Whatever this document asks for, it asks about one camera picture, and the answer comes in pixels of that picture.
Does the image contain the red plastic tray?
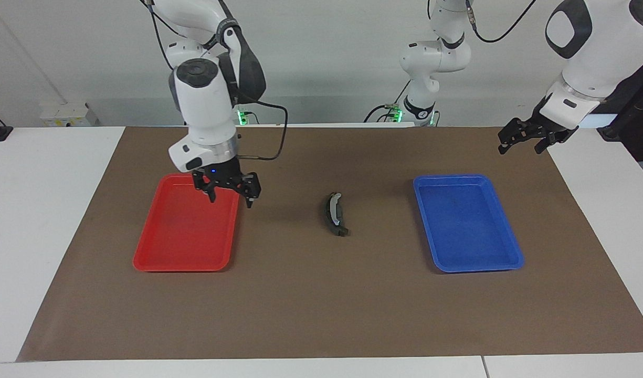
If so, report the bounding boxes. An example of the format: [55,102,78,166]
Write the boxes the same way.
[132,173,243,272]

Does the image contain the large black stand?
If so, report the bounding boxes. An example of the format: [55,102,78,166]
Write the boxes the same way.
[597,67,643,163]

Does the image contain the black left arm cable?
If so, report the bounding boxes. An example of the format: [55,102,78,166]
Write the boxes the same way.
[364,0,538,124]

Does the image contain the blue plastic tray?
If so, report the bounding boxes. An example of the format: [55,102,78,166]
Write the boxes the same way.
[413,174,525,274]

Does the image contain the brown table mat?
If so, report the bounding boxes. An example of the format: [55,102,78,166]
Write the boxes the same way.
[16,126,643,363]

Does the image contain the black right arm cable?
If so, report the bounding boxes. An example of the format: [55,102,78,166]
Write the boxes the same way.
[143,0,290,161]

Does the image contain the white wall socket box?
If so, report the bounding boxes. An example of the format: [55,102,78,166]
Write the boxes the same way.
[39,102,97,128]

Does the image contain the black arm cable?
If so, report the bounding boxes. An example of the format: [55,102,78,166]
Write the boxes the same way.
[143,0,290,161]
[364,0,538,124]

